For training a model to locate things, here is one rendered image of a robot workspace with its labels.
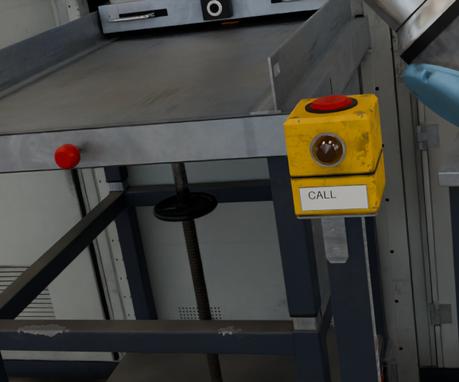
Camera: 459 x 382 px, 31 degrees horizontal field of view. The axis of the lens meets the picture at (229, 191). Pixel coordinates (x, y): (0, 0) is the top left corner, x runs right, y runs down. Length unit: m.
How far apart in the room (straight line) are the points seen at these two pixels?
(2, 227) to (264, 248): 0.65
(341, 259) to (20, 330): 0.64
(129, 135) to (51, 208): 0.93
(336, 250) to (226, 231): 1.05
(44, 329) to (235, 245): 0.68
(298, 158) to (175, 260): 1.18
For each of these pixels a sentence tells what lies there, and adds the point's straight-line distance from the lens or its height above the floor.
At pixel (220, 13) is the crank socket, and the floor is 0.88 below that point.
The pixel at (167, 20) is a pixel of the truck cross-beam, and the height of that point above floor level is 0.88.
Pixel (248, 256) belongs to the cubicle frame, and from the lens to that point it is 1.86.
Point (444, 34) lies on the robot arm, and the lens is 0.88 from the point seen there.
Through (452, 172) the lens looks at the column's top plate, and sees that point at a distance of 1.03.
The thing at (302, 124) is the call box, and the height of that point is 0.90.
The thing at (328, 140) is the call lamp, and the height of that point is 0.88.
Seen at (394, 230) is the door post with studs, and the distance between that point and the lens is 1.78.
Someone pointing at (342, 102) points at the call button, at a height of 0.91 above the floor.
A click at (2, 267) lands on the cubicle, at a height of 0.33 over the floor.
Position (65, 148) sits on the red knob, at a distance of 1.07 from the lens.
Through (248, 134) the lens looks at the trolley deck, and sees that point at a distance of 1.02.
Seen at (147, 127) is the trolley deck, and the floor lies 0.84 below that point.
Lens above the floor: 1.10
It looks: 19 degrees down
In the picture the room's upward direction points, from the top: 9 degrees counter-clockwise
